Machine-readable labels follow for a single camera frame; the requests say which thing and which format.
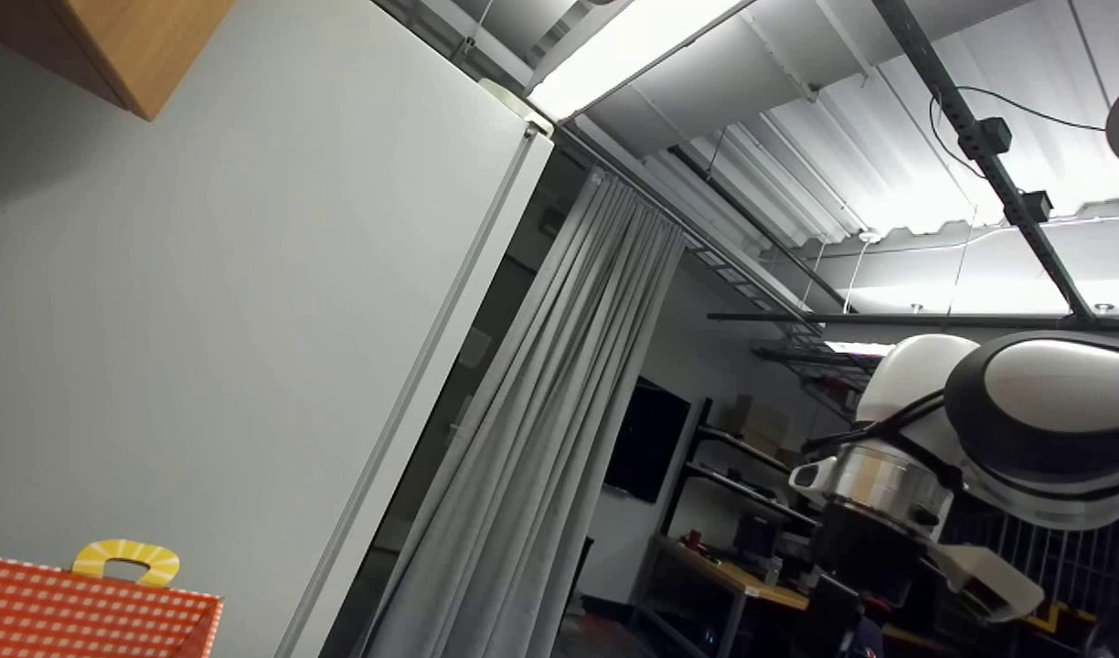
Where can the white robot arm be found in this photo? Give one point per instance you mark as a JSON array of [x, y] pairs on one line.
[[1027, 422]]

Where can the grey curtain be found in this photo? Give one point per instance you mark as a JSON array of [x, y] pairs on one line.
[[491, 552]]

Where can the background shelf rack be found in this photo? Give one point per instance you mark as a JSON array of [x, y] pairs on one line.
[[731, 563]]

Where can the black ceiling pole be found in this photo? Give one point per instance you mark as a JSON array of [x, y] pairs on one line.
[[982, 145]]

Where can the red checkered basket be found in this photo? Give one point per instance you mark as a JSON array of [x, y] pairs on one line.
[[54, 612]]

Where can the black wall monitor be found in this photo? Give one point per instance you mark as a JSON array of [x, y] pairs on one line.
[[646, 442]]

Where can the yellow basket handle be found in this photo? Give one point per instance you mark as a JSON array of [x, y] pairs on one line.
[[154, 563]]

